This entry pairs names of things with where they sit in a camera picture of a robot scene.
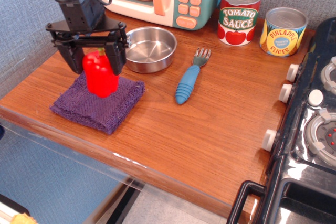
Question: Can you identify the pineapple slices can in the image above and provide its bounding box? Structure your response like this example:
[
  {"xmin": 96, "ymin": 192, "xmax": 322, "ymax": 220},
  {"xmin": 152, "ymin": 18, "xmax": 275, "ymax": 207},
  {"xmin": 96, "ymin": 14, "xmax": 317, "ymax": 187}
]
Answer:
[{"xmin": 259, "ymin": 7, "xmax": 308, "ymax": 57}]

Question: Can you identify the white stove knob lower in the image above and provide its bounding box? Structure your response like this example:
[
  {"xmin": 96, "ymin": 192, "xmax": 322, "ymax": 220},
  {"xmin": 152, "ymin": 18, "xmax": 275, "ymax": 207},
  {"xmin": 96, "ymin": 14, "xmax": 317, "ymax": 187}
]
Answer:
[{"xmin": 262, "ymin": 129, "xmax": 277, "ymax": 152}]

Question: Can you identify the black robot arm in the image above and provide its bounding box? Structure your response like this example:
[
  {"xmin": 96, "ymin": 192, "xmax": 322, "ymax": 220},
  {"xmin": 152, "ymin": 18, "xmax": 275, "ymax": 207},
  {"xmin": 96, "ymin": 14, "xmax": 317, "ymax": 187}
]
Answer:
[{"xmin": 46, "ymin": 0, "xmax": 129, "ymax": 75}]

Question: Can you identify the white stove knob upper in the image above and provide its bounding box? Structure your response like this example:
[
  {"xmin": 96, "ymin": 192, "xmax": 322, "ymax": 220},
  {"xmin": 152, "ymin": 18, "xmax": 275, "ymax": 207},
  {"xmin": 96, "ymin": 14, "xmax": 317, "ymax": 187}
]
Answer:
[{"xmin": 286, "ymin": 64, "xmax": 300, "ymax": 82}]

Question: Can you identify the black toy stove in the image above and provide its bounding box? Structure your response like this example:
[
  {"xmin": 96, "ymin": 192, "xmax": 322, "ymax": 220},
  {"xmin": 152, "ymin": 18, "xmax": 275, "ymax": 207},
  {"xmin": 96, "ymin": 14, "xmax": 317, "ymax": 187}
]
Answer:
[{"xmin": 227, "ymin": 18, "xmax": 335, "ymax": 223}]

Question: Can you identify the white stove knob middle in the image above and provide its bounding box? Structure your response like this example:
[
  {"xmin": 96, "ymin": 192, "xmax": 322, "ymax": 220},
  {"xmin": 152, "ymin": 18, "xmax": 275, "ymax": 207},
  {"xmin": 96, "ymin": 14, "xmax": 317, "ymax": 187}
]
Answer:
[{"xmin": 278, "ymin": 84, "xmax": 292, "ymax": 103}]

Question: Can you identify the blue handled toy fork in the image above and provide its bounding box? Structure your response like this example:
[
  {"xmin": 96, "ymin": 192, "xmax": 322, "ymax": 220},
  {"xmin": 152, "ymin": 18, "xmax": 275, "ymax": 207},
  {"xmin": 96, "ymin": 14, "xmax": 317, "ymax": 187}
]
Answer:
[{"xmin": 175, "ymin": 48, "xmax": 211, "ymax": 105}]

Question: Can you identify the red toy bell pepper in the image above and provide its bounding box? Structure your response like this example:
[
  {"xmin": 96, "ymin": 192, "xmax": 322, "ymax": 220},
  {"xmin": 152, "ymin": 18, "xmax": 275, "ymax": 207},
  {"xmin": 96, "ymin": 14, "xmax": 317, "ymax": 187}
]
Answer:
[{"xmin": 82, "ymin": 48, "xmax": 119, "ymax": 98}]

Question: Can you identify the tomato sauce can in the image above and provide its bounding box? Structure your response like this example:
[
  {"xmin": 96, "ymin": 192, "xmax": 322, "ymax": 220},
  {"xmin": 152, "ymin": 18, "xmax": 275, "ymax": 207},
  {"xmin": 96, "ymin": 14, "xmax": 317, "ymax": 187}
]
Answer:
[{"xmin": 217, "ymin": 0, "xmax": 261, "ymax": 46}]

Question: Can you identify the white stove knob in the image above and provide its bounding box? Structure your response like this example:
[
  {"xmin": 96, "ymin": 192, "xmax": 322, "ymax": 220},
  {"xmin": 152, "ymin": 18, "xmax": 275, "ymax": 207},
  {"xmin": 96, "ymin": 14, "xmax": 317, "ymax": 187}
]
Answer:
[
  {"xmin": 286, "ymin": 64, "xmax": 300, "ymax": 82},
  {"xmin": 262, "ymin": 129, "xmax": 277, "ymax": 152},
  {"xmin": 278, "ymin": 84, "xmax": 292, "ymax": 103}
]

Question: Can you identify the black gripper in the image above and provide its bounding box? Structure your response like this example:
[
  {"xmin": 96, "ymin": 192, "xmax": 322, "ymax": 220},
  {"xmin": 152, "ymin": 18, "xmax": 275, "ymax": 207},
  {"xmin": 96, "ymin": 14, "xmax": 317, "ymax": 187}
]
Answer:
[{"xmin": 46, "ymin": 0, "xmax": 129, "ymax": 76}]

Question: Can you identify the purple folded rag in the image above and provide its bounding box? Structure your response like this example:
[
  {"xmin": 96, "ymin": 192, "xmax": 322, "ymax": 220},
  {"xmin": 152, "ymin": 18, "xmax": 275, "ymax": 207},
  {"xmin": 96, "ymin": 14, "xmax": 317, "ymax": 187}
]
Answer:
[{"xmin": 50, "ymin": 73, "xmax": 145, "ymax": 135}]

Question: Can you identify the small steel pan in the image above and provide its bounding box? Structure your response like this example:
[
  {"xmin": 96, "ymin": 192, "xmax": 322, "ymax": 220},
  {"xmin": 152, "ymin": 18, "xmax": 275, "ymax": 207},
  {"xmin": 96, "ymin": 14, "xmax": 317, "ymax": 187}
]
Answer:
[{"xmin": 126, "ymin": 26, "xmax": 177, "ymax": 73}]

